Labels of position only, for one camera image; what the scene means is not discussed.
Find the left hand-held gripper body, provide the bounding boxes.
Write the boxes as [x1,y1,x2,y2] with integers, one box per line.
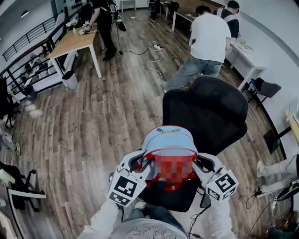
[106,162,148,208]

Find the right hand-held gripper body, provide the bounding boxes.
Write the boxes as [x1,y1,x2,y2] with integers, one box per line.
[205,166,240,202]

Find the pale backpack with red straps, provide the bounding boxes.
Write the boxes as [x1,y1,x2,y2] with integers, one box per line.
[136,125,199,192]

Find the black mesh office chair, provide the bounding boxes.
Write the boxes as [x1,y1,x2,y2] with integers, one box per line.
[137,76,249,213]

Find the person's left forearm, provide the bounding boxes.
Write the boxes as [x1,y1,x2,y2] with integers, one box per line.
[78,199,124,239]

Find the person's right forearm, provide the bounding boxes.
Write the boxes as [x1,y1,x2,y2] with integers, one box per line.
[208,197,237,239]

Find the small black chair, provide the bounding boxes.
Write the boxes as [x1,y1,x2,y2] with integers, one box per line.
[241,77,283,110]

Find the black swivel chair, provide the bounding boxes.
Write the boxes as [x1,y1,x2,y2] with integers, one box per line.
[0,160,48,213]

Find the person's left leg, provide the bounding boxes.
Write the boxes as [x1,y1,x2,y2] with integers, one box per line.
[122,207,151,223]

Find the person's leg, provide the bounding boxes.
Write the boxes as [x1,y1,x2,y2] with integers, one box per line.
[122,207,151,223]
[143,204,188,235]

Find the person's right leg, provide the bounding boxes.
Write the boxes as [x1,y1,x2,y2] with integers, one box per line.
[143,204,188,235]

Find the person's white printed shirt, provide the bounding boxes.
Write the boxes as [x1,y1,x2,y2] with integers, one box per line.
[109,218,190,239]

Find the black oval device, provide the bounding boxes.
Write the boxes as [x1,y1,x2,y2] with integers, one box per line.
[277,181,299,202]
[112,9,128,33]

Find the wooden table with black legs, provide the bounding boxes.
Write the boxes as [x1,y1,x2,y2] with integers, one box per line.
[263,109,299,155]

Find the white waste bin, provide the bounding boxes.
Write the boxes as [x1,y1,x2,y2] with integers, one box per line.
[61,70,79,90]

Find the black waste bin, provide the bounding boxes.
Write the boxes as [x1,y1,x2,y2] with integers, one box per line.
[22,84,38,101]

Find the stack of papers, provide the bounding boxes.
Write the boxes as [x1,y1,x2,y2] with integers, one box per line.
[236,39,255,52]

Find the wooden table with white legs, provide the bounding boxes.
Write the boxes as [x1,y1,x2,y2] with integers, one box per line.
[46,22,103,79]

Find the black metal railing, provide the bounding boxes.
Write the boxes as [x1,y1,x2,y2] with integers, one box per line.
[0,11,79,101]

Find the white flowers in vase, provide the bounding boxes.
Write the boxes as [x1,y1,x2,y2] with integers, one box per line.
[65,18,78,34]

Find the small white-framed table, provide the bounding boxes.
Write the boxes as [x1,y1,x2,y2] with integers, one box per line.
[120,0,137,12]

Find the brown wooden counter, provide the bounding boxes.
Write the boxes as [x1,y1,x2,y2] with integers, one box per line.
[171,0,225,33]

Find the black cable with plug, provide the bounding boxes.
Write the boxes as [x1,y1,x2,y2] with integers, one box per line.
[245,189,285,210]

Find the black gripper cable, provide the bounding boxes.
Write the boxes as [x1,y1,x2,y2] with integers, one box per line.
[188,188,212,239]

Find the white cable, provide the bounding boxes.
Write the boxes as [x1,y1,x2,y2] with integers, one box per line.
[146,41,168,85]

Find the group of black wall-hung items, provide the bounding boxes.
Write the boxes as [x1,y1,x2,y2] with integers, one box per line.
[57,0,83,14]

